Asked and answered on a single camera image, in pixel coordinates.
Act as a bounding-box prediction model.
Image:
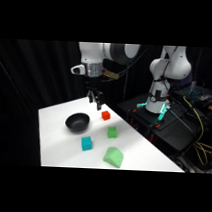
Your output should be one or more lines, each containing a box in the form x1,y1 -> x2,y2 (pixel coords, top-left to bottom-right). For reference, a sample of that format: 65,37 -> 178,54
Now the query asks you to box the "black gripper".
83,75 -> 105,112

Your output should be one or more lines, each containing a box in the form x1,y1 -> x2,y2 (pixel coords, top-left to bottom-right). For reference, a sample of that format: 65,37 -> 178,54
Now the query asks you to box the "red cube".
100,110 -> 112,122

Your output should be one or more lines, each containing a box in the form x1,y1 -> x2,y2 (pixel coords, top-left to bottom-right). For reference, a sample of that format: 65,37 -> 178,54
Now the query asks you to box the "black bowl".
64,111 -> 92,134

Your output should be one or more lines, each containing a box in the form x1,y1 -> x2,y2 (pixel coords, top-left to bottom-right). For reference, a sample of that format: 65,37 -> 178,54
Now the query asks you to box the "green cube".
107,125 -> 119,140

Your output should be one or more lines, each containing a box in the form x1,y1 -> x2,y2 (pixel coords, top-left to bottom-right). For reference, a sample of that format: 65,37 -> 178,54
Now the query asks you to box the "cyan cube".
80,135 -> 94,152

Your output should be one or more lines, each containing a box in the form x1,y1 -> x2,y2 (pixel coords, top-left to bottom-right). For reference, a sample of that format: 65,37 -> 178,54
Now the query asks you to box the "green wedge block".
101,146 -> 125,170

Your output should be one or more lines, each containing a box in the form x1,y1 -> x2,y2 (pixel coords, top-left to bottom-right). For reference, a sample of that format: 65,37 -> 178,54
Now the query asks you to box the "black curtain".
0,38 -> 212,175

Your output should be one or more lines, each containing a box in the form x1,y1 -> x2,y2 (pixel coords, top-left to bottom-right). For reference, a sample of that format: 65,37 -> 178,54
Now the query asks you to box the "black robot stand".
114,91 -> 212,175

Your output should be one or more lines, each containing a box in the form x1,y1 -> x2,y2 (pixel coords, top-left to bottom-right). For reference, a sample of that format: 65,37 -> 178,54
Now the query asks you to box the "keyboard with lit keys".
180,86 -> 212,101

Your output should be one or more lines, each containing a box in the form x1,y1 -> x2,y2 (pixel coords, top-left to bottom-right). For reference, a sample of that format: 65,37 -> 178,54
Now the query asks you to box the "yellow cable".
180,95 -> 212,167

